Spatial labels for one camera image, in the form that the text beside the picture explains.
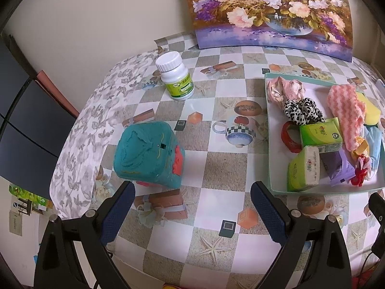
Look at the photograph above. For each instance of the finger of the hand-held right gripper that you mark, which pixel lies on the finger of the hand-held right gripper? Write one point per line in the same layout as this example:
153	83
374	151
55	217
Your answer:
377	206

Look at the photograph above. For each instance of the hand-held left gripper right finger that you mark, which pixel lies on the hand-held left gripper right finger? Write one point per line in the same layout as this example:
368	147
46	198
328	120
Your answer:
269	213

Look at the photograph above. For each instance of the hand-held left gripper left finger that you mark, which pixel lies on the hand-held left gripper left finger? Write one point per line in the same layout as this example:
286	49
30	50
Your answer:
118	213

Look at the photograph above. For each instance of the red yarn tassel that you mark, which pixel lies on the red yarn tassel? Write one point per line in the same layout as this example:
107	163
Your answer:
359	176

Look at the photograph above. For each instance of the white tray with green rim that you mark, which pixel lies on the white tray with green rim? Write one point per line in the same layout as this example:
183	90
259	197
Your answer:
278	162

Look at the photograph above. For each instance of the green tissue pack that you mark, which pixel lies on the green tissue pack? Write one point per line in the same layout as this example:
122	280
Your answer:
318	134
303	168

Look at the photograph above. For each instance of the purple plastic packet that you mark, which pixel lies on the purple plastic packet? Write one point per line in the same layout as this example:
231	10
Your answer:
337	165

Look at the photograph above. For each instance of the blue face mask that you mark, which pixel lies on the blue face mask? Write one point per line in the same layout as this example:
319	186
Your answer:
374	144

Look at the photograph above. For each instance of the teal plastic toy case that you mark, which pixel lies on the teal plastic toy case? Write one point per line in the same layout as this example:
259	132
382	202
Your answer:
141	153

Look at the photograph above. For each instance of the yellow sponge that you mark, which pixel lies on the yellow sponge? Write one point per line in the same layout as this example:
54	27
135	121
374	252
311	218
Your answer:
371	111

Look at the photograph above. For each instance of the pink striped fluffy cloth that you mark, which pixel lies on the pink striped fluffy cloth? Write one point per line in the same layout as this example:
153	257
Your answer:
346	114

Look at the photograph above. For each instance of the leopard print scrunchie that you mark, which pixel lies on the leopard print scrunchie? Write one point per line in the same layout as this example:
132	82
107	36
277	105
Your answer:
303	111

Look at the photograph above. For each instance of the pink fabric scrunchie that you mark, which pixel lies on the pink fabric scrunchie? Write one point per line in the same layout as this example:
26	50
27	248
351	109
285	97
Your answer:
279	88

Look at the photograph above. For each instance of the white lidded green label bottle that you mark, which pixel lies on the white lidded green label bottle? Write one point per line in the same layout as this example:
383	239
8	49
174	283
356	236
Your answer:
177	81

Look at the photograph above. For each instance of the checkered printed tablecloth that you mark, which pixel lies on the checkered printed tablecloth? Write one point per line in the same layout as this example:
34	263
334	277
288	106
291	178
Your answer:
210	162

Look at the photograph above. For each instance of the grey floral cloth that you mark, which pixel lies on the grey floral cloth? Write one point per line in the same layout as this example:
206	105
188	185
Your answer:
87	126

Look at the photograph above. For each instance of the green poster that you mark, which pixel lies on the green poster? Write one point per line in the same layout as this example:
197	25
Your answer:
24	194

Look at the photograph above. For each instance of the dark cabinet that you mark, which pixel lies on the dark cabinet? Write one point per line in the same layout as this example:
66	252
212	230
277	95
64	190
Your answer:
24	120

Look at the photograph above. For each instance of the flower painting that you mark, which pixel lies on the flower painting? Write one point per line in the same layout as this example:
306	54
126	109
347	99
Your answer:
270	6

